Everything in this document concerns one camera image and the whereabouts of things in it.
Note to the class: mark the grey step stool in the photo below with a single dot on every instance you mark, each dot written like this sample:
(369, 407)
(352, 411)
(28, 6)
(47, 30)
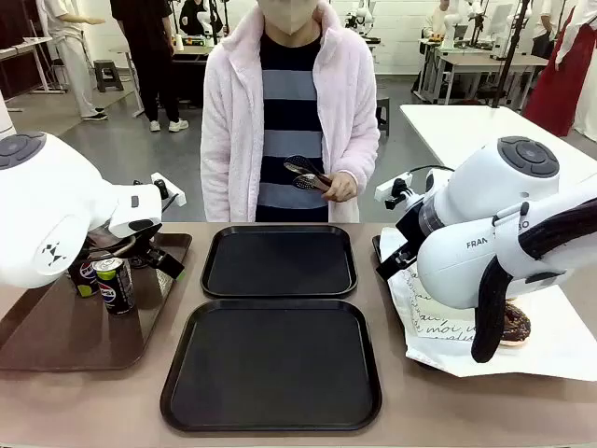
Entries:
(108, 74)

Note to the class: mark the black Pepsi can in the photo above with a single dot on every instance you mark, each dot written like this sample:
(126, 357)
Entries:
(81, 280)
(114, 289)

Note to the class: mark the black camera stand pole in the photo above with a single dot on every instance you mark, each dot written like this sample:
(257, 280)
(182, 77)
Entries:
(510, 51)

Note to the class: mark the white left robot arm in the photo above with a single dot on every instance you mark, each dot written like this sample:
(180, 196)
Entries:
(46, 196)

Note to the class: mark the brown plastic tray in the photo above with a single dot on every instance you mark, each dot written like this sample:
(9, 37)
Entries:
(70, 336)

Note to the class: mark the dark plastic stool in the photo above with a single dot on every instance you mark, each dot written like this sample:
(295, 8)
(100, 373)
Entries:
(383, 112)

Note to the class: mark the white paper sheet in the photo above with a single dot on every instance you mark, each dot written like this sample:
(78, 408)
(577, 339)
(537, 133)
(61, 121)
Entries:
(550, 336)

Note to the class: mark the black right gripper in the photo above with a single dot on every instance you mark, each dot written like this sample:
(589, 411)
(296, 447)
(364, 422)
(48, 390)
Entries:
(401, 252)

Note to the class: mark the black tray under paper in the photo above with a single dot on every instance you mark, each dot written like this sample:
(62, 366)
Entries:
(375, 247)

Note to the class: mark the small black plastic tray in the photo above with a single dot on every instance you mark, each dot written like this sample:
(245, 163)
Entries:
(280, 261)

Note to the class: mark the chocolate glazed donut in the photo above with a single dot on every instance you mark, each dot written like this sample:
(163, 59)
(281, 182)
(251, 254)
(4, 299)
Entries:
(515, 322)

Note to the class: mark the person in black clothes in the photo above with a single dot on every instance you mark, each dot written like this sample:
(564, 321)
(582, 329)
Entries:
(154, 60)

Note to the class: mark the person's right forearm pink sleeve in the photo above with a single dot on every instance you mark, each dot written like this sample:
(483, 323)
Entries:
(214, 177)

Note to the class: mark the person's left forearm pink sleeve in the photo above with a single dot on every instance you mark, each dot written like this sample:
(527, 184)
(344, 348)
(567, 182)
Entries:
(366, 154)

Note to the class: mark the white side table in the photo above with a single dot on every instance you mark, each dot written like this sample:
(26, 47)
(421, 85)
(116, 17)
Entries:
(466, 135)

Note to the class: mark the beige background desk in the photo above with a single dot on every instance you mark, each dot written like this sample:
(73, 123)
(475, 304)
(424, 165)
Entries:
(485, 63)

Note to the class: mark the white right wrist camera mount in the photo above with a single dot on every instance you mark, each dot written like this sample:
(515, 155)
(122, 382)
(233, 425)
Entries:
(392, 186)

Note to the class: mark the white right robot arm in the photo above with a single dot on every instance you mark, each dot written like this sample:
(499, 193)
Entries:
(490, 196)

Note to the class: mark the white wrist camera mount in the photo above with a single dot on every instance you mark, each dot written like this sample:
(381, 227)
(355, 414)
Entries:
(170, 189)
(392, 186)

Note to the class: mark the person in white clothes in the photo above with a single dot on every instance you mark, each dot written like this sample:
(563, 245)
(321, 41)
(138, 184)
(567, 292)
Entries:
(77, 60)

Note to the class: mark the person's left hand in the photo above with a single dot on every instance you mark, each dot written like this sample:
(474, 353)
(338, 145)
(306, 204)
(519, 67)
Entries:
(342, 186)

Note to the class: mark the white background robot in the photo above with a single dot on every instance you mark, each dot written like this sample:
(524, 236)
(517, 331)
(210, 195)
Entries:
(361, 14)

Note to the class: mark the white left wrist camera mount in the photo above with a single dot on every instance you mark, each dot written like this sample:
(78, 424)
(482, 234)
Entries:
(170, 189)

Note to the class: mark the white background table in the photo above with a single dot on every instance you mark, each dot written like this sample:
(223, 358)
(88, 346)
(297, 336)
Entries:
(28, 46)

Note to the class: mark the person in pink fleece jacket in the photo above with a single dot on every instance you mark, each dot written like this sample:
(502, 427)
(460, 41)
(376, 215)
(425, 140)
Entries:
(233, 116)

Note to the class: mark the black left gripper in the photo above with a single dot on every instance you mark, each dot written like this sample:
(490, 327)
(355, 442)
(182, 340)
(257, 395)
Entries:
(161, 261)

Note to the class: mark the large black plastic tray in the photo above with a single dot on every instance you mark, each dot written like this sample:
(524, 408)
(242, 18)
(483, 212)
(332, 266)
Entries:
(270, 364)

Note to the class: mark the metal serving tongs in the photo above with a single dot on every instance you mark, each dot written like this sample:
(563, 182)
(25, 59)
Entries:
(305, 177)

